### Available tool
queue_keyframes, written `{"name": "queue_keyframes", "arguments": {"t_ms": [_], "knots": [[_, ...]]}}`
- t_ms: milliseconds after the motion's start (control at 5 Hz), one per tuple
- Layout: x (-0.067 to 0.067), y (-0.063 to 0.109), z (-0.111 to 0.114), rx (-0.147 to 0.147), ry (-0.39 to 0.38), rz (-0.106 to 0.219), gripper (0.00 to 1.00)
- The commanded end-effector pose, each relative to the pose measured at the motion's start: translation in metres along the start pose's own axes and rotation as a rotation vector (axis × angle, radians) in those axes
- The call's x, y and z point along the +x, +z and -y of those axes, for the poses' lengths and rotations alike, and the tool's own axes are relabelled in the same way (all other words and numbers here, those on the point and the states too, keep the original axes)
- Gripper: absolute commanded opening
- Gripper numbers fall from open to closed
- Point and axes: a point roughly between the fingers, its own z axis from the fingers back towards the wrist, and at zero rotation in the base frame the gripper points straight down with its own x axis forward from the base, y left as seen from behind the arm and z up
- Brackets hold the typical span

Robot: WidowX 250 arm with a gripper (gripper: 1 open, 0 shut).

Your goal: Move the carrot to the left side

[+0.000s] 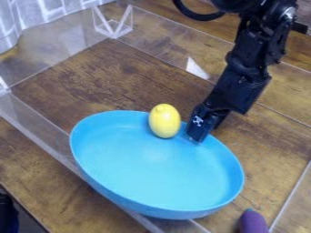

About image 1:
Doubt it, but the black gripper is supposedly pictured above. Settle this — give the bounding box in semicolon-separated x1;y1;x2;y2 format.
185;53;271;143

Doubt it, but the yellow toy lemon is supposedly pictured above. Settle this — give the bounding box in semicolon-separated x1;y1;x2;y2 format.
148;104;181;138

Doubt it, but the black cable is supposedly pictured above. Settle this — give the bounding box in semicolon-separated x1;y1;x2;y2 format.
170;0;228;22

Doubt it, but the blue round plate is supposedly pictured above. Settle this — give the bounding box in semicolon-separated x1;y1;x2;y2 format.
69;110;244;219

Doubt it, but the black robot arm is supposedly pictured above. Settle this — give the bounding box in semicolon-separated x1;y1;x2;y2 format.
185;0;297;142

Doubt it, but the purple toy eggplant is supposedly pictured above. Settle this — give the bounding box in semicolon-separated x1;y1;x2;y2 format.
237;209;269;233

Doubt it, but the clear acrylic enclosure wall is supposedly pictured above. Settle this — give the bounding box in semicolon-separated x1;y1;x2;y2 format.
0;3;311;233

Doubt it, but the black bar in background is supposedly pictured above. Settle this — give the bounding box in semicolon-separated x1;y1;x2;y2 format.
292;22;308;35

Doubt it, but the white patterned curtain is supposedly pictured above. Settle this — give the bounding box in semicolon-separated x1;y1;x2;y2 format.
0;0;114;54

